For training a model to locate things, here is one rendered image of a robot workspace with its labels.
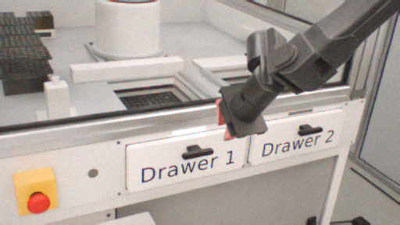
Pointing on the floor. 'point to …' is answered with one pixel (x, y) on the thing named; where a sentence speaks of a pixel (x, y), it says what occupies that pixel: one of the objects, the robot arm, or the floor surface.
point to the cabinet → (227, 197)
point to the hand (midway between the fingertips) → (225, 130)
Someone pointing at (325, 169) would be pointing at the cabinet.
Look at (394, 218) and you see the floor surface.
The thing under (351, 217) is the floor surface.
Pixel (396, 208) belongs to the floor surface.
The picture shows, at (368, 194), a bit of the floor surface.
